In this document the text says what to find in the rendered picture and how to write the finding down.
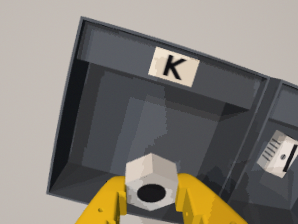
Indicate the grey bin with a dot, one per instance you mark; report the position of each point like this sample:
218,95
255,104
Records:
201,112

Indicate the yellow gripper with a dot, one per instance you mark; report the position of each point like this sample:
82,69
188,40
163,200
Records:
199,204

